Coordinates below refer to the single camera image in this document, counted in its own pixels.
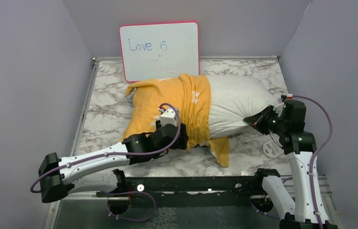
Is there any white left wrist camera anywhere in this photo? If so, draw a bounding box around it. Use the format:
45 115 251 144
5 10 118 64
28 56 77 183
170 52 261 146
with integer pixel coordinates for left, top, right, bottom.
158 107 177 127

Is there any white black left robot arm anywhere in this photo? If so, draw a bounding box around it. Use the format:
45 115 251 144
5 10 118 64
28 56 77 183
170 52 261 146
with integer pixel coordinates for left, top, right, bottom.
34 121 189 203

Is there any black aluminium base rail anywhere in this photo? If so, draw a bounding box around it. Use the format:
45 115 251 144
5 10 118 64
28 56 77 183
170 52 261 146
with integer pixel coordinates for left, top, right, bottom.
52 176 328 209

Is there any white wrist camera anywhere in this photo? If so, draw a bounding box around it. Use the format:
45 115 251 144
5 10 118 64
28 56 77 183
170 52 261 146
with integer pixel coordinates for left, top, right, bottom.
158 107 177 127
281 94 293 102

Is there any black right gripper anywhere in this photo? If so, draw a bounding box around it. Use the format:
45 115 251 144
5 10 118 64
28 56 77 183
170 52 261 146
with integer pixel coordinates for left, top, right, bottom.
245 104 288 135

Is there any white printed label tag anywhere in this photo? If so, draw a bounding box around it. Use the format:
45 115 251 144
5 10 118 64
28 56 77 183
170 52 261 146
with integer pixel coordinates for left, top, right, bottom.
263 139 284 158

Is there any blue yellow Mickey pillowcase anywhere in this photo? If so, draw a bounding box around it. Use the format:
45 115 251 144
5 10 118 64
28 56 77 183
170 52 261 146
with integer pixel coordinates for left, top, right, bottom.
122 74 229 167

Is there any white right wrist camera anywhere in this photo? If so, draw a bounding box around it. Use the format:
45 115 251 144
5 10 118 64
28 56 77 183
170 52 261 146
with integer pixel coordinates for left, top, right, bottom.
281 94 293 102

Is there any white pillow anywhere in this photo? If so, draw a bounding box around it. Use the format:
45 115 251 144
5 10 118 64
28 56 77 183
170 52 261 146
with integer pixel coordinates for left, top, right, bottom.
206 75 279 139

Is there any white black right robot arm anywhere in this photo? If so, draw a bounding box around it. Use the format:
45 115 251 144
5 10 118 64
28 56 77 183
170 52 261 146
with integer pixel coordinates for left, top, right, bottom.
244 99 338 229

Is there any pink framed whiteboard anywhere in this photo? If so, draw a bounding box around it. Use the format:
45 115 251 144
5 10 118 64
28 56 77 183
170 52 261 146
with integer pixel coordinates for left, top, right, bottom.
119 21 200 83

